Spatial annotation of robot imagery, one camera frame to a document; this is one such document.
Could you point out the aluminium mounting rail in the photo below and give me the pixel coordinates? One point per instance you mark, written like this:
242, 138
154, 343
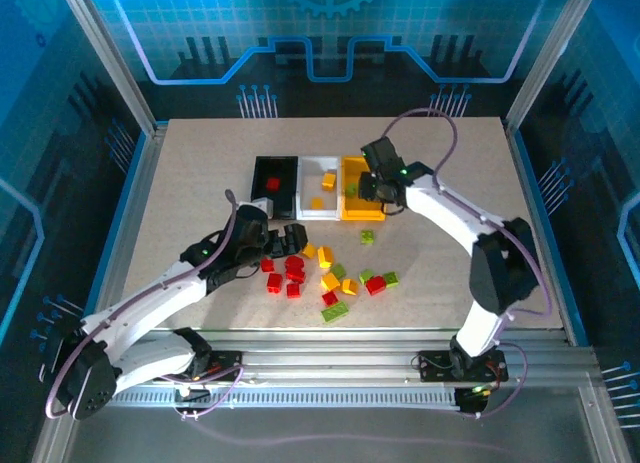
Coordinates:
325, 348

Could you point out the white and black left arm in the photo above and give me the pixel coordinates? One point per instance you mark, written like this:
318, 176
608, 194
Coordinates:
145, 298

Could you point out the aluminium corner post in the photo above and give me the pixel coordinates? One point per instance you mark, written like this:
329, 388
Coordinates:
116, 58
550, 58

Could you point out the aluminium side rail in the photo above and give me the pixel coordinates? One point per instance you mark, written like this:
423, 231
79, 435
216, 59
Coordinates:
535, 208
131, 208

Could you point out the long green lego brick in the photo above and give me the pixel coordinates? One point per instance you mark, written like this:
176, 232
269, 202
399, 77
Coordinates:
335, 313

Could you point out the white plastic container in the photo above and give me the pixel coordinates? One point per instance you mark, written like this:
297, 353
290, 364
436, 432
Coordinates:
312, 173

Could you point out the black plastic container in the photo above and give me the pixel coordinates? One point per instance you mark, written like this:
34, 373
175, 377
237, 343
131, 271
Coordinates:
285, 193

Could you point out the black controller box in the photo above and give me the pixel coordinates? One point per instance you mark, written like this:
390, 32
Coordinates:
192, 395
475, 400

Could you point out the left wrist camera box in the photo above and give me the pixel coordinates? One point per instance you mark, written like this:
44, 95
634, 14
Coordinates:
260, 204

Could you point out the yellow lego brick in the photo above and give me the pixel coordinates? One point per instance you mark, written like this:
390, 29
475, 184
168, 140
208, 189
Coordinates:
325, 256
350, 286
309, 251
328, 181
330, 281
317, 203

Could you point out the red lego brick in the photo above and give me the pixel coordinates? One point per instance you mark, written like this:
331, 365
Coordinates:
274, 282
375, 285
272, 184
330, 298
296, 275
267, 265
294, 290
294, 261

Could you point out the yellow plastic container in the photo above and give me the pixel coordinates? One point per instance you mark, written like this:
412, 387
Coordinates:
362, 210

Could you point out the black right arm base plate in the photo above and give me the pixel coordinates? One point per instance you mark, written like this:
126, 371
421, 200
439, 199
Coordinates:
430, 365

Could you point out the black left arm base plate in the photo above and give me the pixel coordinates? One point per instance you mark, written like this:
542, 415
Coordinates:
225, 363

